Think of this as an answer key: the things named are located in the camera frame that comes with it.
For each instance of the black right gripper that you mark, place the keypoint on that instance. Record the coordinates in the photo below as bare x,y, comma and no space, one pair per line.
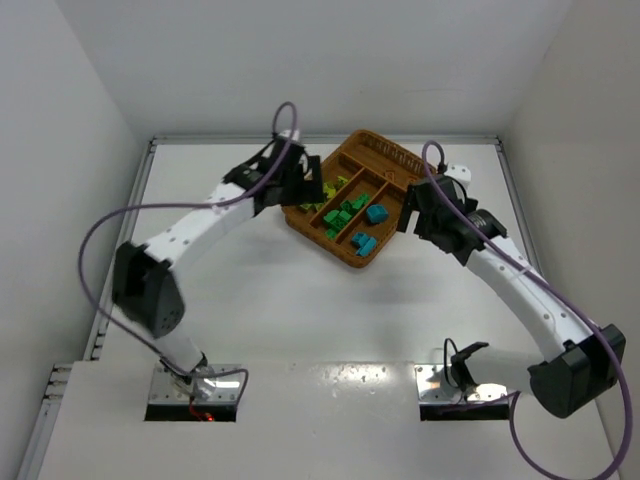
421,212

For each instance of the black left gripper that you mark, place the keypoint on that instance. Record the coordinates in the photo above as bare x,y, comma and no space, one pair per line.
292,181

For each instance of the teal frog picture lego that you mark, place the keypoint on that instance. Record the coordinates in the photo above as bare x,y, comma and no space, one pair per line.
377,214

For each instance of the green square lego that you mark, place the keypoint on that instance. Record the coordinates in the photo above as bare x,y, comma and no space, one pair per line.
331,216
332,234

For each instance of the green 2x4 plate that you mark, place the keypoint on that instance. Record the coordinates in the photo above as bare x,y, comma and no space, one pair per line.
363,198

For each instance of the teal 2x4 lego brick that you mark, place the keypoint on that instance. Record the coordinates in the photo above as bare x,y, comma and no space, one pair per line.
367,247

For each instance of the lime green 2x4 lego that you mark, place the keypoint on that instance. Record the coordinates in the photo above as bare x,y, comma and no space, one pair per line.
329,191

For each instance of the small teal square lego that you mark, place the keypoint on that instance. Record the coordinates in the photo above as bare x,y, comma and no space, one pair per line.
359,239

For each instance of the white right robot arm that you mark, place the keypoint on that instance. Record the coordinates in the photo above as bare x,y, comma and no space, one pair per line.
577,360

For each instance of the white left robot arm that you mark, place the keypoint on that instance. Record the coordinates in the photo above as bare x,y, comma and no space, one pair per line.
146,282

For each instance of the brown wicker divided basket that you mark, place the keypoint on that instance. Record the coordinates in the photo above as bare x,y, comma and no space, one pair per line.
365,182

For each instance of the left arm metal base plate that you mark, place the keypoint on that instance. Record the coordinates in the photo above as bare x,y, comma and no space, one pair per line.
221,386

